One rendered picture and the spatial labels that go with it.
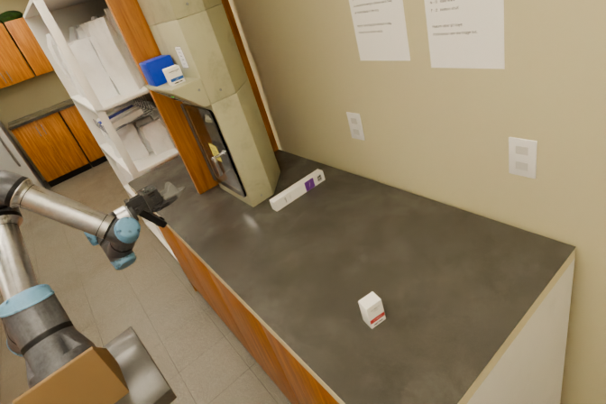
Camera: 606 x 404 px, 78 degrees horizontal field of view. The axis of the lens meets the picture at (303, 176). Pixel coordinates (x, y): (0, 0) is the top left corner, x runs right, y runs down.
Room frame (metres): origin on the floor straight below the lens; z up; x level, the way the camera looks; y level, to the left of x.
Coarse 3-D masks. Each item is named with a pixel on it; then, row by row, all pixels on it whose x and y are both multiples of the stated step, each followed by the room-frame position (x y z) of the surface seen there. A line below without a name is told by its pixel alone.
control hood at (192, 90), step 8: (192, 80) 1.39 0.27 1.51; (200, 80) 1.38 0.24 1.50; (152, 88) 1.51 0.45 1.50; (160, 88) 1.44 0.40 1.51; (168, 88) 1.38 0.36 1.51; (176, 88) 1.34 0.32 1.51; (184, 88) 1.35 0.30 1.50; (192, 88) 1.36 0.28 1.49; (200, 88) 1.38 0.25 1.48; (176, 96) 1.42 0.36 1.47; (184, 96) 1.34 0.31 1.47; (192, 96) 1.36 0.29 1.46; (200, 96) 1.37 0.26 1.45; (192, 104) 1.47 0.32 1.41; (200, 104) 1.36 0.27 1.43; (208, 104) 1.38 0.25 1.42
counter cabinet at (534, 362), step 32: (192, 256) 1.51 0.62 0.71; (224, 288) 1.19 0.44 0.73; (224, 320) 1.60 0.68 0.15; (256, 320) 0.96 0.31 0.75; (544, 320) 0.60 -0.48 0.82; (256, 352) 1.21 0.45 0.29; (288, 352) 0.79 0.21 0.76; (512, 352) 0.52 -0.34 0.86; (544, 352) 0.61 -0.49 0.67; (288, 384) 0.96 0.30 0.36; (320, 384) 0.65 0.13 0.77; (512, 384) 0.52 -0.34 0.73; (544, 384) 0.61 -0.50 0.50
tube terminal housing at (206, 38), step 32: (160, 32) 1.57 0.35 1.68; (192, 32) 1.40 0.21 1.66; (224, 32) 1.53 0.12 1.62; (192, 64) 1.40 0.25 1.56; (224, 64) 1.44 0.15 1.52; (224, 96) 1.41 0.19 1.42; (224, 128) 1.39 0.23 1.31; (256, 128) 1.52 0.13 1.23; (256, 160) 1.43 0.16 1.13; (256, 192) 1.40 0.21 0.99
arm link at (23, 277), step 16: (0, 208) 1.07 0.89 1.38; (16, 208) 1.12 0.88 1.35; (0, 224) 1.05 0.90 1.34; (16, 224) 1.08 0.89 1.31; (0, 240) 1.01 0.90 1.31; (16, 240) 1.03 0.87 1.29; (0, 256) 0.97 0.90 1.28; (16, 256) 0.98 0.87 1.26; (0, 272) 0.94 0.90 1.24; (16, 272) 0.94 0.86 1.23; (32, 272) 0.97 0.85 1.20; (0, 288) 0.92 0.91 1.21; (16, 288) 0.90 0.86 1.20; (16, 352) 0.79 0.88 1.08
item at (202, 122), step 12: (192, 108) 1.54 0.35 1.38; (204, 108) 1.44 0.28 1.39; (192, 120) 1.60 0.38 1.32; (204, 120) 1.47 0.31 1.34; (204, 132) 1.52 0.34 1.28; (216, 132) 1.40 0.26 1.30; (204, 144) 1.59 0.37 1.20; (216, 144) 1.45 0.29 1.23; (228, 156) 1.38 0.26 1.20; (228, 168) 1.43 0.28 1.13; (216, 180) 1.63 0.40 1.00; (228, 180) 1.49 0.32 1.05; (240, 180) 1.39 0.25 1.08; (240, 192) 1.41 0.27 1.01
